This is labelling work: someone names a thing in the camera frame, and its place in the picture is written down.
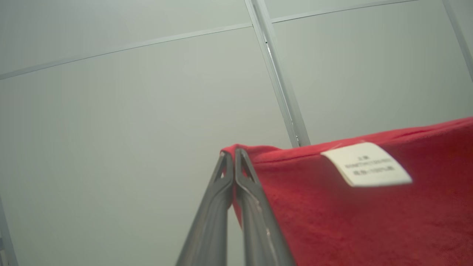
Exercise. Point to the red t-shirt with white trim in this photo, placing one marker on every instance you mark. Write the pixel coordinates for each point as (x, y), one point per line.
(351, 221)

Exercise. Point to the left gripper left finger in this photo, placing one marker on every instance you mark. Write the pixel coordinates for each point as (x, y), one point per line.
(212, 221)

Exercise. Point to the grey partition post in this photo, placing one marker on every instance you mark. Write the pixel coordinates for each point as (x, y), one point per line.
(460, 33)
(281, 81)

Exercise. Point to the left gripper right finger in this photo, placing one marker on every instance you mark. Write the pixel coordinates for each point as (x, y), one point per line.
(258, 229)

